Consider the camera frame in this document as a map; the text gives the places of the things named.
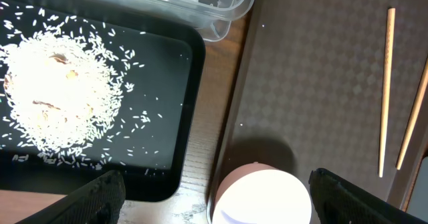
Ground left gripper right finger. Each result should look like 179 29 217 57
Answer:
308 168 427 224

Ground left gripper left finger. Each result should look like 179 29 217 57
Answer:
18 171 126 224

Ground pink white bowl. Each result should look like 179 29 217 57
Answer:
211 162 312 224

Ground rice food scraps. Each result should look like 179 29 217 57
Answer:
1 0 152 170

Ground grey dishwasher rack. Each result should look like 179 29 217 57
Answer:
407 157 428 221

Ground brown serving tray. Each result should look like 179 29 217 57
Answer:
207 0 427 215

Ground black plastic tray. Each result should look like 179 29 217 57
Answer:
1 0 205 202

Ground right wooden chopstick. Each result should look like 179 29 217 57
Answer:
396 62 428 170

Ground wooden chopstick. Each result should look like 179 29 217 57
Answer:
378 8 396 178
396 62 428 170

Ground left wooden chopstick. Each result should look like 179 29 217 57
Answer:
378 8 396 178

